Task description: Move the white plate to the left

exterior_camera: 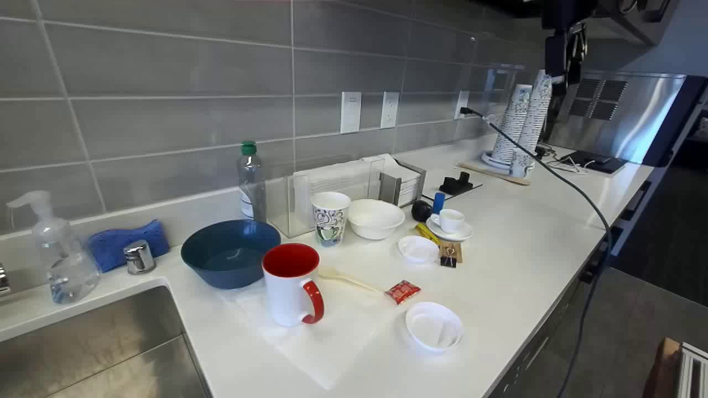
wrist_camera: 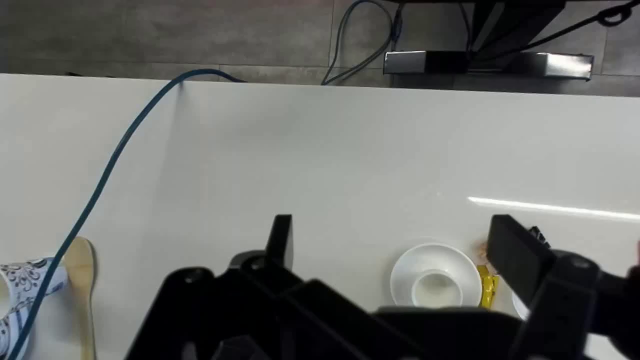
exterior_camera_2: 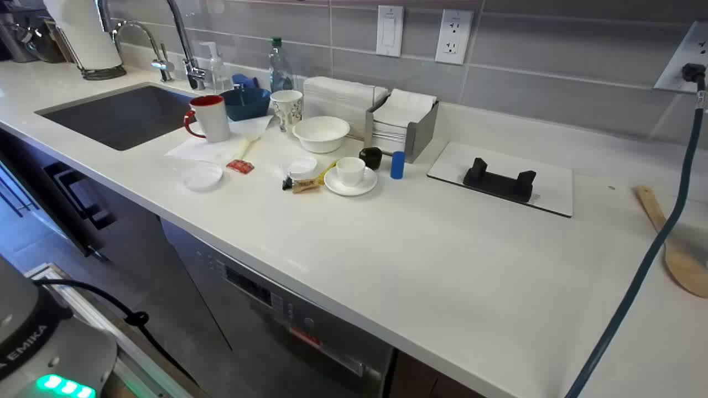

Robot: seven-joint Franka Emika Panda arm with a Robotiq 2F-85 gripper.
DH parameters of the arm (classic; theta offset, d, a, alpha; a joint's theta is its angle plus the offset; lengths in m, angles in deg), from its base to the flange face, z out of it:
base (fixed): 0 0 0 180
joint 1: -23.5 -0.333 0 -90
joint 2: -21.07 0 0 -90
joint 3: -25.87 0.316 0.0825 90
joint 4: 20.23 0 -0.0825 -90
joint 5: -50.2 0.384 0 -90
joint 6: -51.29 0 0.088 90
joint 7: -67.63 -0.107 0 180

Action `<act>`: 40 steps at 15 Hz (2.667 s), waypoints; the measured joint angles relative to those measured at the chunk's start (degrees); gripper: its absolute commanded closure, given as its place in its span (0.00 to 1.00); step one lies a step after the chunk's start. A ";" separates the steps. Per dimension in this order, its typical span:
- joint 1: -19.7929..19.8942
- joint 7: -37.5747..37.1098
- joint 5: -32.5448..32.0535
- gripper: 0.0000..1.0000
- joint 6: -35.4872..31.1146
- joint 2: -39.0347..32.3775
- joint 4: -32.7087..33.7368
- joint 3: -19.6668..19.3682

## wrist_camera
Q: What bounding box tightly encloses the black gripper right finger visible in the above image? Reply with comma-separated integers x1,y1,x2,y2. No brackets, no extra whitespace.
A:
484,211,555,309

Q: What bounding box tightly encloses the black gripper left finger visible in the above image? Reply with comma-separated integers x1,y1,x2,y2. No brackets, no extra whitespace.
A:
263,211,295,269

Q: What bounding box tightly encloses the white saucer plate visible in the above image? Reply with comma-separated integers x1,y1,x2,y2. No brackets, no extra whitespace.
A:
388,242,484,309

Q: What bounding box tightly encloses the silver metal base bar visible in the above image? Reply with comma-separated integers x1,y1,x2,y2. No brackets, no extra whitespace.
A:
381,47,595,82

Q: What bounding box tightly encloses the wooden spoon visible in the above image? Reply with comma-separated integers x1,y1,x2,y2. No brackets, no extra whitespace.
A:
62,234,100,360

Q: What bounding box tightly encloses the black stand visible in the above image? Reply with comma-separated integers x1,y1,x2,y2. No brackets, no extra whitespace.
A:
464,0,567,65

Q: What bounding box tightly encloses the floral print paper cup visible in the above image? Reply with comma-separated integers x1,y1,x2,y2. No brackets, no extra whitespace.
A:
0,256,69,360

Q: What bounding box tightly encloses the blue cable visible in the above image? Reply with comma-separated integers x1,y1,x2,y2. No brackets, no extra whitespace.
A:
4,65,241,360

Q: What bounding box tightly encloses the grey cable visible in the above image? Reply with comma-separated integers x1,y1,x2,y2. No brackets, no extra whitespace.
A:
320,0,404,88

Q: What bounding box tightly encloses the thin black cable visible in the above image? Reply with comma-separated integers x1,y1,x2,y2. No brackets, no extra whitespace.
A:
525,0,640,52

